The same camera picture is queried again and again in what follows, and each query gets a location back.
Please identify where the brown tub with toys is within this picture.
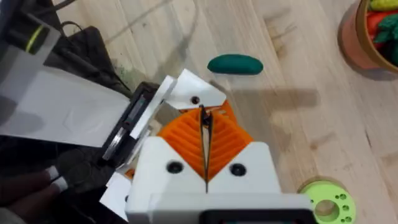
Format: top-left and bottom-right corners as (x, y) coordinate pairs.
(337, 0), (398, 75)

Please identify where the white orange right gripper left finger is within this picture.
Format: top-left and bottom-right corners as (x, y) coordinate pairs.
(126, 108), (208, 202)

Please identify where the green disc with holes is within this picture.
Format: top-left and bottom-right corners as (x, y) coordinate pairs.
(297, 177), (357, 224)

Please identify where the green toy vegetable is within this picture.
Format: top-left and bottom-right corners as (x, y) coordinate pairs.
(206, 54), (264, 76)

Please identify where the white orange right gripper right finger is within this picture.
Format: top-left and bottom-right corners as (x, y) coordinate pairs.
(206, 108), (282, 194)

